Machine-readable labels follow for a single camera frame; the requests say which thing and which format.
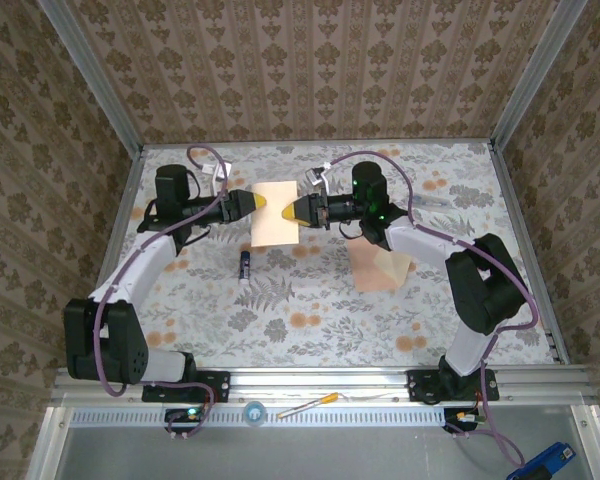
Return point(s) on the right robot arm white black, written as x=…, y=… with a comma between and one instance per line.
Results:
x=430, y=245

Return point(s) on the orange and white pen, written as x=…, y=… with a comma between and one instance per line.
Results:
x=307, y=405

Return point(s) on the aluminium table edge rail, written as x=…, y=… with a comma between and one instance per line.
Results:
x=205, y=145
x=129, y=192
x=513, y=200

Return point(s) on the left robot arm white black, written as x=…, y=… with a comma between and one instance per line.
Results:
x=130, y=270

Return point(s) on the blue white round cap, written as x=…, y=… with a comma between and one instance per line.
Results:
x=255, y=413

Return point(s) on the white zip tie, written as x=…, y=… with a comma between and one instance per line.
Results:
x=365, y=397

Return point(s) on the wide aluminium frame rail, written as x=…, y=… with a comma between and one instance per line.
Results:
x=290, y=382

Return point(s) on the blue plastic device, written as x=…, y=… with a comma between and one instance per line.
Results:
x=545, y=460

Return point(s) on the peach paper letter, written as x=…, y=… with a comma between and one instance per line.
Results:
x=275, y=230

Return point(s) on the dark blue glue stick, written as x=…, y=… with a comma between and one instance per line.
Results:
x=244, y=265

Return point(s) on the grey metal shelf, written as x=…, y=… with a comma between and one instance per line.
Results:
x=280, y=455

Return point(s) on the black board with green light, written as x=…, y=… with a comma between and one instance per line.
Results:
x=185, y=415

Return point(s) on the floral patterned tablecloth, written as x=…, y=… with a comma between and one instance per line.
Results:
x=305, y=325

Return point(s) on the black board with coloured connectors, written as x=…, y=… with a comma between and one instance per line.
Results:
x=460, y=417

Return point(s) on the aluminium frame post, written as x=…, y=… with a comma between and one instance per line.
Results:
x=87, y=75
x=540, y=75

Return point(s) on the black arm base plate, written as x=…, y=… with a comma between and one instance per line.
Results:
x=220, y=387
x=415, y=385

